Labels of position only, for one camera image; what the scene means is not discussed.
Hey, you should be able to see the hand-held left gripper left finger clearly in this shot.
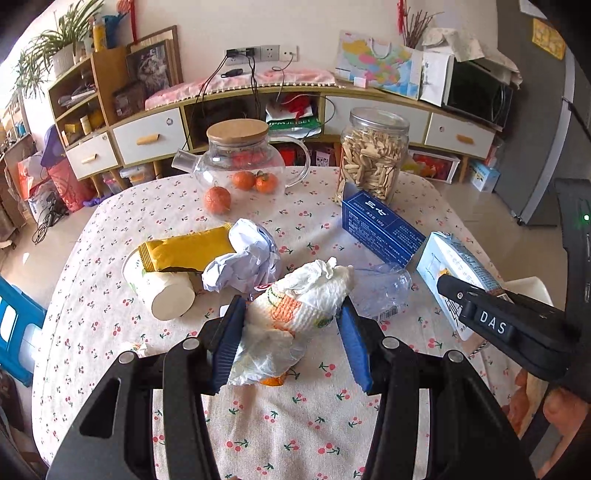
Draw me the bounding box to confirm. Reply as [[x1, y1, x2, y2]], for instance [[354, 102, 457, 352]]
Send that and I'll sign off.
[[46, 294, 247, 480]]

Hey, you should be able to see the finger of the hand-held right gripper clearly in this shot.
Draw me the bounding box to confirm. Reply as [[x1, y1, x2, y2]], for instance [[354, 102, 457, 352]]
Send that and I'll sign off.
[[436, 274, 579, 382]]

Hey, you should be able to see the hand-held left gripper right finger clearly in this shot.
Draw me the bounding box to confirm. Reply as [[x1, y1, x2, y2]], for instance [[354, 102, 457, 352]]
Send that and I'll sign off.
[[336, 298, 539, 480]]

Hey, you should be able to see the crushed clear plastic bottle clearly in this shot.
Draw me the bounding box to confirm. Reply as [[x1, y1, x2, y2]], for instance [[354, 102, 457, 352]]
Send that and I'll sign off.
[[344, 262, 413, 324]]

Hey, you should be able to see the white wrapper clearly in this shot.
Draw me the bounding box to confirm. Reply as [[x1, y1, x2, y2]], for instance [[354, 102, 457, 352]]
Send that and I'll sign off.
[[228, 258, 356, 386]]

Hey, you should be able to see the white paper ball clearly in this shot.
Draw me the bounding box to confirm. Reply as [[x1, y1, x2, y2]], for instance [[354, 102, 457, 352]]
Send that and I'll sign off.
[[202, 218, 282, 296]]

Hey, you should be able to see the white blue drink carton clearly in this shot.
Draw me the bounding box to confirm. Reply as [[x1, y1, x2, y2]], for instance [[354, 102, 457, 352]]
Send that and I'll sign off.
[[416, 231, 515, 342]]

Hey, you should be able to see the person's right hand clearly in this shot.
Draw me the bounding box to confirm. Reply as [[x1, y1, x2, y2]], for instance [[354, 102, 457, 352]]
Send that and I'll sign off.
[[542, 387, 591, 462]]

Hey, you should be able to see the orange peel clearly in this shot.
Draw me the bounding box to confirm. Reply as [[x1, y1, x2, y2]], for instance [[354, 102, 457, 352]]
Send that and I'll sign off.
[[259, 369, 298, 387]]

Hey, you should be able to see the white paper cup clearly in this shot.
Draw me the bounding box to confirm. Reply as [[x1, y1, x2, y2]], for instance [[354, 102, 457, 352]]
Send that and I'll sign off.
[[121, 253, 197, 321]]

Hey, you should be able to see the yellow snack wrapper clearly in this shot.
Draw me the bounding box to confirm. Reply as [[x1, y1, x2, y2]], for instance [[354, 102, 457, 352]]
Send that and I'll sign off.
[[137, 222, 236, 274]]

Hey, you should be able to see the blue white cardboard box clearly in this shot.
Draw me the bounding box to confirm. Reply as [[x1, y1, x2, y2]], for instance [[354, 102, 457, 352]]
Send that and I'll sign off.
[[468, 159, 502, 192]]

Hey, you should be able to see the grey refrigerator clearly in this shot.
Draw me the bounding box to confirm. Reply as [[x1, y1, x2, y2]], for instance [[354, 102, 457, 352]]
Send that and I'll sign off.
[[496, 0, 578, 227]]

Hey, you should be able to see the cherry print tablecloth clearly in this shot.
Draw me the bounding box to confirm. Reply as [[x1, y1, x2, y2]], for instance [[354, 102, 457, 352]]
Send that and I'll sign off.
[[31, 166, 546, 480]]

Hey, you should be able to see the red picture gift box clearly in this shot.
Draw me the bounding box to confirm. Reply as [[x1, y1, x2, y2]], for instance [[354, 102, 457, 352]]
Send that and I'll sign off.
[[409, 150, 462, 184]]

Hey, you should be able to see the plastic jar of sunflower seeds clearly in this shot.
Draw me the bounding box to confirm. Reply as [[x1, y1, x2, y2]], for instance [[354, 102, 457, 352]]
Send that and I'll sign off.
[[335, 107, 411, 206]]

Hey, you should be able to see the black microwave oven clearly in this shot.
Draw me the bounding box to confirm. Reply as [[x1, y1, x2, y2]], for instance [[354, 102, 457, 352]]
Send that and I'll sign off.
[[441, 59, 513, 127]]

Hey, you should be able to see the glass teapot bamboo lid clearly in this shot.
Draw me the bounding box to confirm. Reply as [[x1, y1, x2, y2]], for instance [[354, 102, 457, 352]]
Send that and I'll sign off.
[[172, 121, 310, 190]]

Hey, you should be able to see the blue plastic stool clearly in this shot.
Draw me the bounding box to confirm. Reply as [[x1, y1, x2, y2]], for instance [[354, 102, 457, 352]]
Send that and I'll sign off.
[[0, 276, 47, 374]]

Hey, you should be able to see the yellow paper note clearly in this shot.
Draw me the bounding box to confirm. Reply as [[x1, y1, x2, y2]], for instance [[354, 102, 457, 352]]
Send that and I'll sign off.
[[532, 18, 566, 61]]

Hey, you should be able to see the red shopping bag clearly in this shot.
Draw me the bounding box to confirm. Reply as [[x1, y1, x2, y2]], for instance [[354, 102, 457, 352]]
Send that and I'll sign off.
[[46, 159, 95, 213]]

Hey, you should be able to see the green white plastic bag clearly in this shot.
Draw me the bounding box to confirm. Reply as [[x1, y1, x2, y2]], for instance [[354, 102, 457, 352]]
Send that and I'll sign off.
[[265, 104, 321, 139]]

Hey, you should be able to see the white paper bag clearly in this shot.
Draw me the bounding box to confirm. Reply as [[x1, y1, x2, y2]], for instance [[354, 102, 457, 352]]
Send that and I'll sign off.
[[420, 48, 455, 106]]

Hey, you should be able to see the floral cloth cover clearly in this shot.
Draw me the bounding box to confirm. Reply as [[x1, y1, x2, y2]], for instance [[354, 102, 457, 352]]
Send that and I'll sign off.
[[422, 25, 522, 88]]

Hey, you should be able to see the pink lace cloth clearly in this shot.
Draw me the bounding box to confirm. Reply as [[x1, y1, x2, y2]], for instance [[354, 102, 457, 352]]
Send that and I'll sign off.
[[145, 69, 335, 112]]

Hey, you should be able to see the map print paper bag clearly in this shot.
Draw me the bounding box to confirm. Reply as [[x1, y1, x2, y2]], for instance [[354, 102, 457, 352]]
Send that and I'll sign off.
[[335, 31, 423, 100]]

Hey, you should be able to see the wooden white drawer cabinet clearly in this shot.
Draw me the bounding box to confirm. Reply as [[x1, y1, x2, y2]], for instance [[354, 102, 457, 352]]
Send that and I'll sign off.
[[46, 46, 509, 185]]

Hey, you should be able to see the dried twig bunch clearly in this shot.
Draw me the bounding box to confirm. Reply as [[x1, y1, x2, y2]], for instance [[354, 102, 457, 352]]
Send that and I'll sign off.
[[402, 9, 444, 49]]

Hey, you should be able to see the framed cat picture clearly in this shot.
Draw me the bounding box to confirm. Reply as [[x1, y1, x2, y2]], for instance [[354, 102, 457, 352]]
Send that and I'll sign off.
[[126, 25, 183, 100]]

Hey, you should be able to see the potted spider plant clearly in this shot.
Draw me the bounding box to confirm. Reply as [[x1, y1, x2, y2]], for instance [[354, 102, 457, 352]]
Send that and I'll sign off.
[[14, 0, 107, 97]]

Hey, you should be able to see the black cable tangle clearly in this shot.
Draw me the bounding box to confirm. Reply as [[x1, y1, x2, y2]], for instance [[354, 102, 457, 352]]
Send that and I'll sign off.
[[31, 196, 70, 245]]

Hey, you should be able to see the black power cable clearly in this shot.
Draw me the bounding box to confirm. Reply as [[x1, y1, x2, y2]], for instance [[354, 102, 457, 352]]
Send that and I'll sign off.
[[194, 53, 260, 139]]

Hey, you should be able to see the wall outlet with plugs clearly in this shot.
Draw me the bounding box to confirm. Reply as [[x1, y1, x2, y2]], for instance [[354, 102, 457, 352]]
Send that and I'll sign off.
[[225, 46, 259, 63]]

